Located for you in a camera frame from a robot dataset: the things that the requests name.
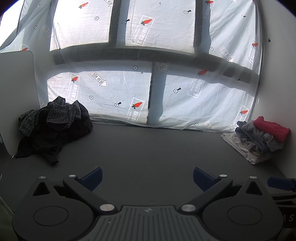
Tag cream garment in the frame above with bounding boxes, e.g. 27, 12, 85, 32
245, 144, 263, 161

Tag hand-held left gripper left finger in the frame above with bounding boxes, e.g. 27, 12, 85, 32
31, 167, 117, 214

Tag red knit garment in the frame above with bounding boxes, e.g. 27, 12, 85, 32
253, 116, 291, 143

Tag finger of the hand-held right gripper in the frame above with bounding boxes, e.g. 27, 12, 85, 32
267, 177, 296, 192

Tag grey rounded board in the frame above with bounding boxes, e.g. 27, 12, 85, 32
0, 50, 40, 156

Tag black garment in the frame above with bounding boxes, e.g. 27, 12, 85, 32
15, 101, 93, 166

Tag blue jeans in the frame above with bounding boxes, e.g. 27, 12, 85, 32
235, 120, 273, 154

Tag grey sweatshirt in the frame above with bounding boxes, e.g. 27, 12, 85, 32
240, 120, 285, 153

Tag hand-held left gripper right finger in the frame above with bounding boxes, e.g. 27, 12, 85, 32
179, 167, 266, 214

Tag blue plaid shirt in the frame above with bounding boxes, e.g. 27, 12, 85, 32
19, 96, 82, 138

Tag white printed sheet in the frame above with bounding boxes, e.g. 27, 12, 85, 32
0, 0, 264, 134

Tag navy knit garment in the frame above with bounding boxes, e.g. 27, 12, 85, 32
15, 132, 61, 166

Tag white garment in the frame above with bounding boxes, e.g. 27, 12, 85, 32
221, 132, 275, 165

